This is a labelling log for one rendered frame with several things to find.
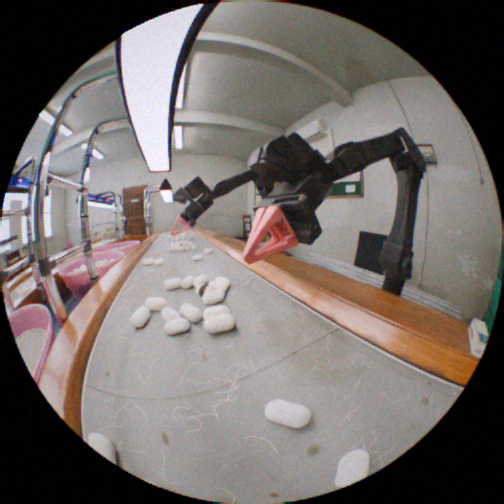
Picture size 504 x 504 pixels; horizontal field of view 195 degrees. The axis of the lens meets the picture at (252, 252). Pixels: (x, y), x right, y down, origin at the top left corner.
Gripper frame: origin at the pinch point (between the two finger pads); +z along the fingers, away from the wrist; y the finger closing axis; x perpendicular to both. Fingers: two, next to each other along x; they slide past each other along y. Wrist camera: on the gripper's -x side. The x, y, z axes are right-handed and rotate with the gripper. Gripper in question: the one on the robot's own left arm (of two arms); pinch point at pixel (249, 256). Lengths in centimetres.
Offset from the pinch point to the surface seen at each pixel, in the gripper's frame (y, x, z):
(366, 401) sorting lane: 19.4, 6.0, 4.8
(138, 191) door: -488, -160, 33
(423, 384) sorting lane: 25.1, 9.3, 0.8
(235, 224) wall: -464, 143, -132
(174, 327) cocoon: 2.5, -2.4, 12.6
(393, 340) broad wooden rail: 18.5, 10.3, -2.1
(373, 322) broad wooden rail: 15.0, 10.2, -3.0
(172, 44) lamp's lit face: 8.1, -24.6, -5.1
